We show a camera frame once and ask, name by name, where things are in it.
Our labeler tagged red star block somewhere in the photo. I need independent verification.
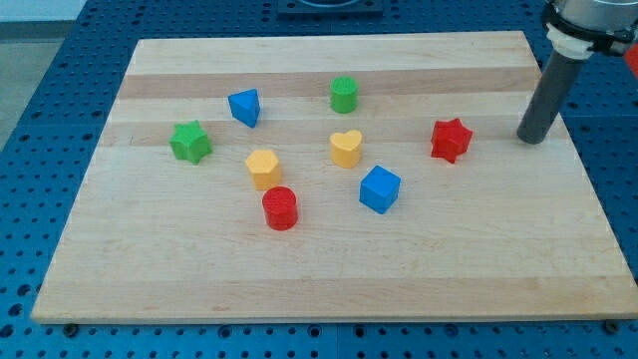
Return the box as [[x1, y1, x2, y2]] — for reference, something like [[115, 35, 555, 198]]
[[431, 118, 474, 164]]

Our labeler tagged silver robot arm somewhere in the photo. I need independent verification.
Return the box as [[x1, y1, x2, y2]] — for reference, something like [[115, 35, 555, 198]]
[[541, 0, 637, 61]]

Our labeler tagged blue cube block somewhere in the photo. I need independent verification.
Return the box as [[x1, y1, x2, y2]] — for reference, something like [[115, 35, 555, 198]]
[[359, 166, 402, 214]]

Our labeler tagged green star block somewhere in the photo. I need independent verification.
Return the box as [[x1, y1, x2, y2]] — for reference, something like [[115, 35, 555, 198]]
[[169, 121, 212, 165]]

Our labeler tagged yellow heart block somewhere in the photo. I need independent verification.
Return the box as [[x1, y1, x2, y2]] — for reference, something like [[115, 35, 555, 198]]
[[329, 130, 363, 169]]

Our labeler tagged red cylinder block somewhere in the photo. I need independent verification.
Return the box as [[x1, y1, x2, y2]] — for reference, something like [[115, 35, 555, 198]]
[[262, 186, 298, 230]]

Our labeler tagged wooden board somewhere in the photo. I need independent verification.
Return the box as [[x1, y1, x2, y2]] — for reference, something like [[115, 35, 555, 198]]
[[31, 31, 637, 324]]

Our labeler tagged yellow hexagon block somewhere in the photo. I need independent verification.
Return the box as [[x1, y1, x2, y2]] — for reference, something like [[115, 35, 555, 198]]
[[245, 150, 282, 190]]

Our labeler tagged green cylinder block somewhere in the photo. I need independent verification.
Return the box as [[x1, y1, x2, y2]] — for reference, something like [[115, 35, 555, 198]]
[[330, 76, 359, 114]]

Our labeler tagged blue triangle block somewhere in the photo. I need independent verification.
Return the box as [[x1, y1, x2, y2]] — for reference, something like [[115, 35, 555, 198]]
[[227, 89, 260, 128]]

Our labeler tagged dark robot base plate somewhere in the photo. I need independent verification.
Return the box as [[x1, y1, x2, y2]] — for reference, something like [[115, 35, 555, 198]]
[[275, 0, 384, 15]]

